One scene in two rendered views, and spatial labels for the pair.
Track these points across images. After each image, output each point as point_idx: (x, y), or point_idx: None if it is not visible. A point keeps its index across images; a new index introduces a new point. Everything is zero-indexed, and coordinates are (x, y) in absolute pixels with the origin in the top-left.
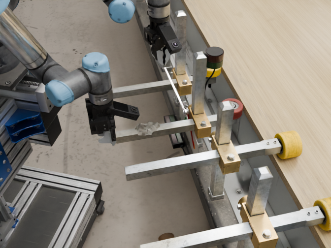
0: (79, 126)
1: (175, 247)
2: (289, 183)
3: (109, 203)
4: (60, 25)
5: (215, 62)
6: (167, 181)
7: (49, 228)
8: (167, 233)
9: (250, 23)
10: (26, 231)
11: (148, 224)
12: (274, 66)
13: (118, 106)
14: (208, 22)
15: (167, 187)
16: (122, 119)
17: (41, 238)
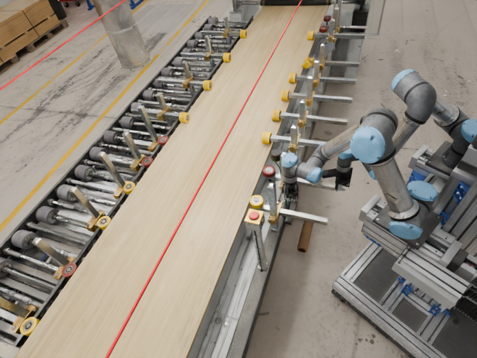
0: None
1: (335, 118)
2: (277, 132)
3: (326, 296)
4: None
5: None
6: (279, 292)
7: (375, 267)
8: (301, 247)
9: (195, 229)
10: (392, 272)
11: (306, 268)
12: (223, 185)
13: (333, 170)
14: (221, 246)
15: (281, 287)
16: None
17: (382, 262)
